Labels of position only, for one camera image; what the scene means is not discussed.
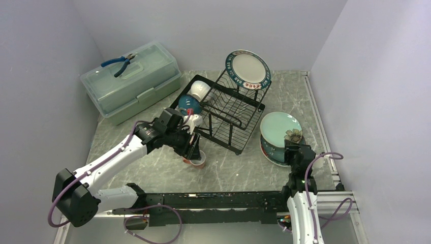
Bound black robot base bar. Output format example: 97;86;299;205
113;191;289;227

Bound clear plastic storage box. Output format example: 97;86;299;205
80;41;181;125

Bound white ceramic bowl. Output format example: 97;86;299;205
189;80;210;102

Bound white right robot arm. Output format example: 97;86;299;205
280;139;324;243

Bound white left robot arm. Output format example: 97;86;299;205
47;108;205;228

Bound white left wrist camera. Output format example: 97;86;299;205
181;108;203;134

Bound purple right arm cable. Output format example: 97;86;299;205
279;152;354;244

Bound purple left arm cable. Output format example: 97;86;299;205
47;109;194;228

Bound mint green flower plate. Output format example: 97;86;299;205
260;111;303;147

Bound blue handled pliers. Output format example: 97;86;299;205
101;53;137;78

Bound dark blue tan bowl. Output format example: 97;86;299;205
178;94;202;115

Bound small pink mug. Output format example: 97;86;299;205
182;150;206;169

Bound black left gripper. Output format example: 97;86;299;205
165;125;201;160

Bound black wire dish rack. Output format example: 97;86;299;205
170;71;271;155

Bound green rimmed white plate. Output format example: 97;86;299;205
225;50;271;90

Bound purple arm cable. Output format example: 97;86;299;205
47;109;194;228
279;152;354;244

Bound dark blue speckled plate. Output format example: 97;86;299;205
260;135;288;164

